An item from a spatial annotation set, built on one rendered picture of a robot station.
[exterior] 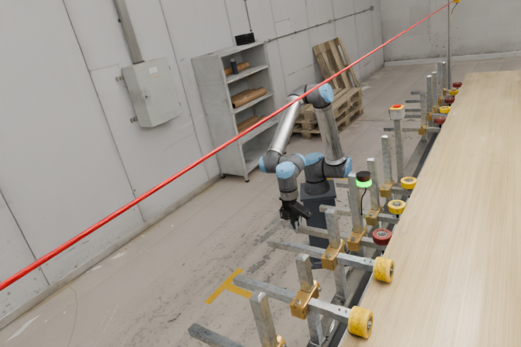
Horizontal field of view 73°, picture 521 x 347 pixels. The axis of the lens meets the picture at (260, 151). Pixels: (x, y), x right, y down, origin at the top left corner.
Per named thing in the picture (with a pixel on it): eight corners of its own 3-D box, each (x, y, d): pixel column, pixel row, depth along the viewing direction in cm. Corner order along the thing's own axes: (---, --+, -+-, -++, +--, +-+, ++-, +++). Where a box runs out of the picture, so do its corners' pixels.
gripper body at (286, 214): (288, 211, 183) (284, 191, 179) (302, 214, 178) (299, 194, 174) (281, 220, 178) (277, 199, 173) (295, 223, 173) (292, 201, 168)
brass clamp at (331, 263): (320, 267, 138) (319, 257, 137) (333, 246, 148) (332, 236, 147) (335, 271, 135) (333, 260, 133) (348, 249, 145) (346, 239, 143)
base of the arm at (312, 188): (304, 197, 256) (302, 184, 253) (304, 184, 274) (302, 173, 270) (331, 194, 253) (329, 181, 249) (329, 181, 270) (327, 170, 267)
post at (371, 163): (374, 240, 190) (366, 159, 173) (376, 236, 192) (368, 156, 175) (381, 241, 188) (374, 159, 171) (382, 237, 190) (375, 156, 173)
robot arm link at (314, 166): (308, 172, 269) (305, 151, 263) (330, 172, 261) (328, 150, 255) (301, 181, 257) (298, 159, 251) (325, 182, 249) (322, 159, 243)
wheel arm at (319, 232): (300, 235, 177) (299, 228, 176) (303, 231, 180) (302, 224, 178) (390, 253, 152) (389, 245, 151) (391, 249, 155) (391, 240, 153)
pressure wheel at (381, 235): (371, 258, 156) (369, 236, 152) (377, 247, 162) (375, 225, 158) (390, 262, 151) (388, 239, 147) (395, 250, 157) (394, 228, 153)
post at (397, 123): (396, 186, 226) (392, 119, 209) (398, 183, 229) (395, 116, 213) (404, 187, 223) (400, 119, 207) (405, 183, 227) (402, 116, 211)
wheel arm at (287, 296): (233, 285, 137) (231, 278, 136) (239, 279, 140) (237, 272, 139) (360, 329, 109) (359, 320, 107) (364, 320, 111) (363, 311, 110)
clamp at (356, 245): (347, 249, 160) (346, 240, 158) (357, 232, 170) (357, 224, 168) (360, 252, 157) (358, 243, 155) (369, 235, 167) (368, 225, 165)
